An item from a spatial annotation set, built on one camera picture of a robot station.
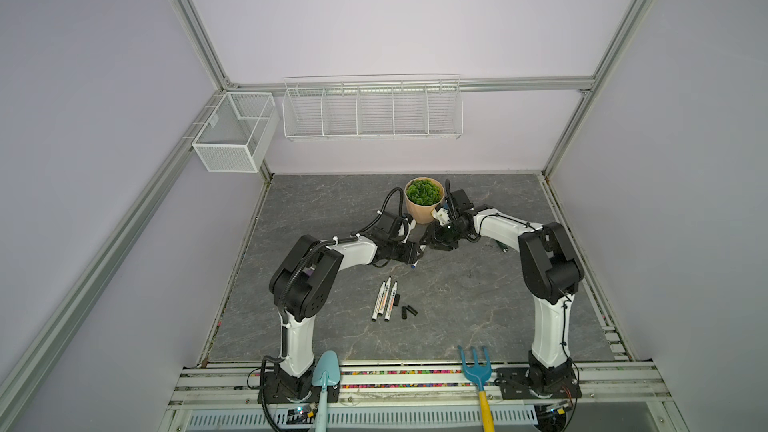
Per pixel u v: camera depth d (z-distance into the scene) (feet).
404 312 2.79
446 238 2.86
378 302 2.85
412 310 2.83
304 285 1.67
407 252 2.84
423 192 3.25
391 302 2.85
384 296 2.91
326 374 2.42
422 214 3.20
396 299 2.90
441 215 3.08
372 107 3.24
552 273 1.76
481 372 2.45
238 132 3.32
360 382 2.48
